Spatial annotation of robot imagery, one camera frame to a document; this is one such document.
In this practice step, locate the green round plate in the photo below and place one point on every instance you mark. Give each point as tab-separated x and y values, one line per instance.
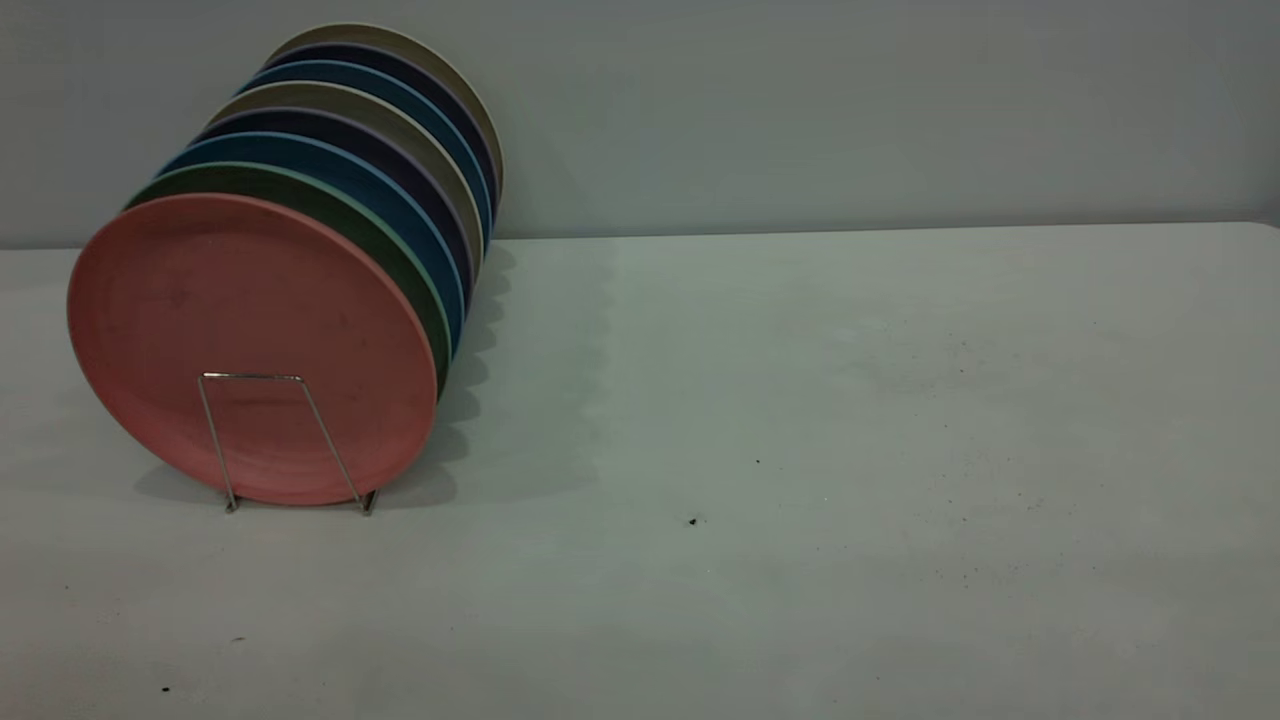
330	205

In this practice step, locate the dark purple round plate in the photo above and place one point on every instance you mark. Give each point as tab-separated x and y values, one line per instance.
330	52
330	122

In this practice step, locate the pink round plate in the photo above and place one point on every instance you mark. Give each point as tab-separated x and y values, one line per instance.
250	340

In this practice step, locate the beige round plate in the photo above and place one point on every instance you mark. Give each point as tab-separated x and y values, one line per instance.
330	96
330	33

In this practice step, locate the blue round plate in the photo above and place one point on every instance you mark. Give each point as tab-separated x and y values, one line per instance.
330	72
330	155

